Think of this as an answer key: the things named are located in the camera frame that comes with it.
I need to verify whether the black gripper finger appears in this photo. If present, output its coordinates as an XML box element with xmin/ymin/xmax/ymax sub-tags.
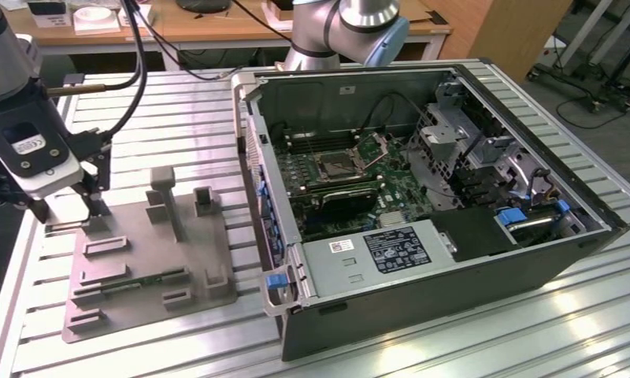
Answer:
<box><xmin>72</xmin><ymin>152</ymin><xmax>112</xmax><ymax>218</ymax></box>
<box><xmin>0</xmin><ymin>167</ymin><xmax>49</xmax><ymax>225</ymax></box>

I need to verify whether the silver CPU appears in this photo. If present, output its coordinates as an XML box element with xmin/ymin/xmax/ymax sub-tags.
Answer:
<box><xmin>45</xmin><ymin>188</ymin><xmax>92</xmax><ymax>232</ymax></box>

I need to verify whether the black RAM slot bank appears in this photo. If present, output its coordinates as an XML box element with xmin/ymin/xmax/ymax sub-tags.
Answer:
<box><xmin>288</xmin><ymin>176</ymin><xmax>377</xmax><ymax>195</ymax></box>
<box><xmin>281</xmin><ymin>132</ymin><xmax>357</xmax><ymax>154</ymax></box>

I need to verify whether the CPU socket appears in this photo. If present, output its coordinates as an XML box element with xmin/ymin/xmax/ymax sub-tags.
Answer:
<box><xmin>315</xmin><ymin>151</ymin><xmax>368</xmax><ymax>184</ymax></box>

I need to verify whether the grey parts rack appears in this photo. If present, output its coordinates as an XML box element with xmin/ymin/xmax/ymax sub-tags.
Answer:
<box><xmin>61</xmin><ymin>165</ymin><xmax>241</xmax><ymax>344</ymax></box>

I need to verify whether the green RAM stick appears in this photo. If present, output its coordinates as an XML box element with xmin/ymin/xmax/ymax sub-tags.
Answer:
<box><xmin>100</xmin><ymin>275</ymin><xmax>165</xmax><ymax>295</ymax></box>

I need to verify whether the white box with black top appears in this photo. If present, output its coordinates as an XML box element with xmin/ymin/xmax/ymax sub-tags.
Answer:
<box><xmin>28</xmin><ymin>2</ymin><xmax>68</xmax><ymax>29</ymax></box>

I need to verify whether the white box with tape roll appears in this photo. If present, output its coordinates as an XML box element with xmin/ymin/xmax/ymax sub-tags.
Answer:
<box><xmin>72</xmin><ymin>6</ymin><xmax>121</xmax><ymax>37</ymax></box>

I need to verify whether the blue case latch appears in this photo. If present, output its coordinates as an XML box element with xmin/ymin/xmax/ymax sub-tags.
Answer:
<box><xmin>265</xmin><ymin>273</ymin><xmax>289</xmax><ymax>293</ymax></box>

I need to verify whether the plain white box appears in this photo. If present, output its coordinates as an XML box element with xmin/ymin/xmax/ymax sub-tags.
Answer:
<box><xmin>119</xmin><ymin>3</ymin><xmax>155</xmax><ymax>28</ymax></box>

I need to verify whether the wooden desk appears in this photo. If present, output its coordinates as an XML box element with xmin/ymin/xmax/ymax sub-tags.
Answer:
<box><xmin>0</xmin><ymin>0</ymin><xmax>456</xmax><ymax>72</ymax></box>

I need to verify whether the black graphics card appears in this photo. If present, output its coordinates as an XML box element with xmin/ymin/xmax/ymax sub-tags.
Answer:
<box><xmin>307</xmin><ymin>187</ymin><xmax>379</xmax><ymax>225</ymax></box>

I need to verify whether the black round device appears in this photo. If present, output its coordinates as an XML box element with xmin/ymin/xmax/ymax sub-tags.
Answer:
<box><xmin>176</xmin><ymin>0</ymin><xmax>232</xmax><ymax>12</ymax></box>

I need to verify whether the grey power supply unit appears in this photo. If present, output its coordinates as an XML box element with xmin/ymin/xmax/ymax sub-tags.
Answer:
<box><xmin>300</xmin><ymin>218</ymin><xmax>457</xmax><ymax>298</ymax></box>

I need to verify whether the silver socket cover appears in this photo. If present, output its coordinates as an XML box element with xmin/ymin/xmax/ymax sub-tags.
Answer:
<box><xmin>351</xmin><ymin>132</ymin><xmax>396</xmax><ymax>166</ymax></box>

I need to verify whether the green motherboard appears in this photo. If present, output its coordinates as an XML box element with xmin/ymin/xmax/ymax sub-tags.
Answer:
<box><xmin>271</xmin><ymin>132</ymin><xmax>435</xmax><ymax>243</ymax></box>

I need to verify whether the silver chipset heatsink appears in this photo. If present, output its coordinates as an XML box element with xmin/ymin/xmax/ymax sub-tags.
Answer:
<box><xmin>380</xmin><ymin>212</ymin><xmax>415</xmax><ymax>228</ymax></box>

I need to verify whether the grey metal drive cage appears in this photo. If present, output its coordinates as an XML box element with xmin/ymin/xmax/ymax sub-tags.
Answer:
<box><xmin>413</xmin><ymin>80</ymin><xmax>511</xmax><ymax>206</ymax></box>

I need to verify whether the black plastic shroud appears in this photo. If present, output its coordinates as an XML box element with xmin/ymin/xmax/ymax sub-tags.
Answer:
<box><xmin>429</xmin><ymin>206</ymin><xmax>521</xmax><ymax>264</ymax></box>

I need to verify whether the black open PC case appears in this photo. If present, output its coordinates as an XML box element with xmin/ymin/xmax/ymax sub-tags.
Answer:
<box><xmin>229</xmin><ymin>62</ymin><xmax>630</xmax><ymax>362</ymax></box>

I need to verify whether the brown cardboard sheet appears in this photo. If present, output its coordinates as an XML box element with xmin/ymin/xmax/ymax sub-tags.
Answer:
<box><xmin>399</xmin><ymin>0</ymin><xmax>449</xmax><ymax>29</ymax></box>

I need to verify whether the blue disk carrier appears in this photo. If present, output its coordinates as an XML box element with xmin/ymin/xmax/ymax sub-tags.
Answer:
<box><xmin>495</xmin><ymin>207</ymin><xmax>531</xmax><ymax>233</ymax></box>

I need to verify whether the wooden cabinet panel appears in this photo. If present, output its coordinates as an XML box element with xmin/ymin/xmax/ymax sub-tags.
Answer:
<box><xmin>440</xmin><ymin>0</ymin><xmax>577</xmax><ymax>83</ymax></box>

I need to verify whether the black wheeled equipment stand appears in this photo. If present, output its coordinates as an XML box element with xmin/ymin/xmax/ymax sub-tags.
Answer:
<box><xmin>528</xmin><ymin>0</ymin><xmax>630</xmax><ymax>117</ymax></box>

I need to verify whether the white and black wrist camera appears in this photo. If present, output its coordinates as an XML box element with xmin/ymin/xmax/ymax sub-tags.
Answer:
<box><xmin>0</xmin><ymin>117</ymin><xmax>84</xmax><ymax>199</ymax></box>

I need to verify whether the black camera cable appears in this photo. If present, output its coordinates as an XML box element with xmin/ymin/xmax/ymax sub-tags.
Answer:
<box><xmin>67</xmin><ymin>0</ymin><xmax>152</xmax><ymax>159</ymax></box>

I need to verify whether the black cable with brass plug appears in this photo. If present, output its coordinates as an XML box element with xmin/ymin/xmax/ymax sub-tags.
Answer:
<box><xmin>47</xmin><ymin>0</ymin><xmax>143</xmax><ymax>97</ymax></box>

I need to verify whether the grey case release handle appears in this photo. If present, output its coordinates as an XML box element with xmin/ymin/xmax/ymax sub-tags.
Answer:
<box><xmin>261</xmin><ymin>264</ymin><xmax>301</xmax><ymax>317</ymax></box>

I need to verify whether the black looped wire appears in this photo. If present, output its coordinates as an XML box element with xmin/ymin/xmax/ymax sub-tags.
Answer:
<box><xmin>360</xmin><ymin>92</ymin><xmax>428</xmax><ymax>133</ymax></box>

